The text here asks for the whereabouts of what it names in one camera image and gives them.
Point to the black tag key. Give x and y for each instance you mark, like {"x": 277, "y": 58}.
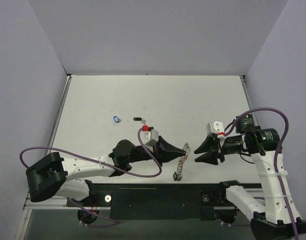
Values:
{"x": 140, "y": 119}

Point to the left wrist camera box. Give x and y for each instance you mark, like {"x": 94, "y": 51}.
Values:
{"x": 151, "y": 136}

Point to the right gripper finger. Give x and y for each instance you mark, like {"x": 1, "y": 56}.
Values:
{"x": 211, "y": 157}
{"x": 209, "y": 144}

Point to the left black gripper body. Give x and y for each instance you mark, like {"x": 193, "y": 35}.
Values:
{"x": 158, "y": 151}

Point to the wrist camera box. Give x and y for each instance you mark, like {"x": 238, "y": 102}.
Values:
{"x": 215, "y": 130}
{"x": 151, "y": 136}

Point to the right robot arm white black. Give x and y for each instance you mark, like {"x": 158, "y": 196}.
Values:
{"x": 277, "y": 218}

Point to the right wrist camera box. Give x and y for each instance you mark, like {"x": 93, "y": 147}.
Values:
{"x": 215, "y": 130}

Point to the black tag on keyring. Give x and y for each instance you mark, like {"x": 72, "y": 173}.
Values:
{"x": 175, "y": 177}

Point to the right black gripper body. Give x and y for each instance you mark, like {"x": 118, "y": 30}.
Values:
{"x": 219, "y": 148}

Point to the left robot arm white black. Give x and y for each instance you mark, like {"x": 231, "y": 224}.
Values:
{"x": 55, "y": 175}

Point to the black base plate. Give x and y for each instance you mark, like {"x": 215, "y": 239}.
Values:
{"x": 161, "y": 201}

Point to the metal keyring disc with rings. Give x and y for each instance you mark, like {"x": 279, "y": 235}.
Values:
{"x": 181, "y": 161}

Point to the blue tag key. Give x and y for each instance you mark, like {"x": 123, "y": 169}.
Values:
{"x": 116, "y": 120}

